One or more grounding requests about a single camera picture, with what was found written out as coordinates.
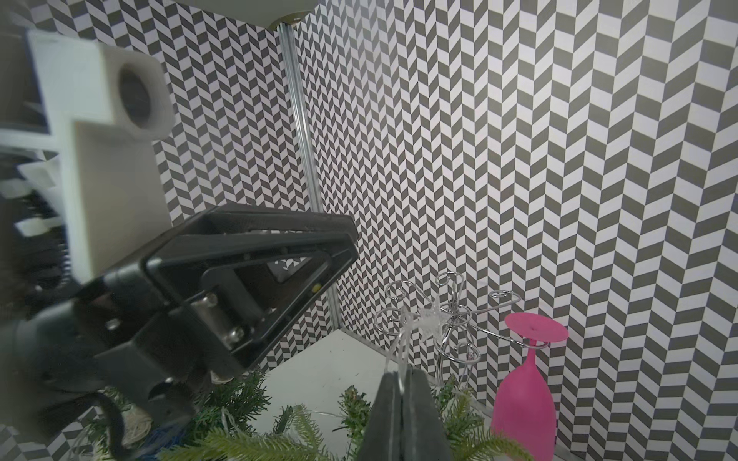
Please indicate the pink hourglass ornament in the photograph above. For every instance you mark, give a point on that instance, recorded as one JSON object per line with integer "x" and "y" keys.
{"x": 524, "y": 409}

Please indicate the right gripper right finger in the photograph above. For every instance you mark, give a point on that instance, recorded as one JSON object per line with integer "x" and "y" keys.
{"x": 423, "y": 433}

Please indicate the chrome jewelry stand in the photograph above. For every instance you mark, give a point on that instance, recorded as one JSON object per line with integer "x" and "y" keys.
{"x": 459, "y": 334}

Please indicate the light green fern tree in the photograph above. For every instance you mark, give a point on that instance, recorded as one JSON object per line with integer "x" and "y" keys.
{"x": 235, "y": 421}

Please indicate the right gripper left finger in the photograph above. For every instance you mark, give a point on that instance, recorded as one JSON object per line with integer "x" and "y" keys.
{"x": 382, "y": 435}

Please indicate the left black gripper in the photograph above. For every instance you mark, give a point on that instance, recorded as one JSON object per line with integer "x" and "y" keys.
{"x": 209, "y": 297}

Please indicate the rattan ball string light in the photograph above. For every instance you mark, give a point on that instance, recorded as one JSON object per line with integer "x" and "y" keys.
{"x": 140, "y": 435}

